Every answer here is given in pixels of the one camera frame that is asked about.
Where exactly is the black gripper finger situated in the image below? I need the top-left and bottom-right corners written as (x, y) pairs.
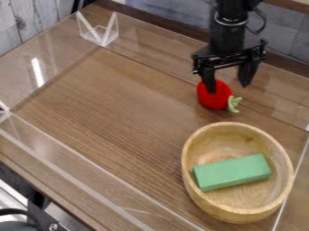
top-left (238, 59), bottom-right (261, 88)
top-left (202, 68), bottom-right (217, 94)

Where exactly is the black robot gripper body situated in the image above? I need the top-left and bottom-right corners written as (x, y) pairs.
top-left (191, 23), bottom-right (266, 74)

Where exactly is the red knitted strawberry toy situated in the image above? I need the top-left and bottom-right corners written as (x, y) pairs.
top-left (197, 79), bottom-right (242, 114)

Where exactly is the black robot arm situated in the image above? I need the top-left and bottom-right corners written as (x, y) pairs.
top-left (191, 0), bottom-right (266, 94)

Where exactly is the wooden bowl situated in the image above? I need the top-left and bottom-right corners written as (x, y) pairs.
top-left (181, 122), bottom-right (293, 224)

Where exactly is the green rectangular block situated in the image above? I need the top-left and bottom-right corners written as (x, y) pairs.
top-left (191, 153), bottom-right (272, 191)

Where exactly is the clear acrylic tray enclosure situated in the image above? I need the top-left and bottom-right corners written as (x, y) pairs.
top-left (0, 10), bottom-right (309, 231)

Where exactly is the black metal bracket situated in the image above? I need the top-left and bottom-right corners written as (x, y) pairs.
top-left (27, 201), bottom-right (70, 231)

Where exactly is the black cable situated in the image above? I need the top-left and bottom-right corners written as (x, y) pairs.
top-left (0, 208), bottom-right (40, 231)

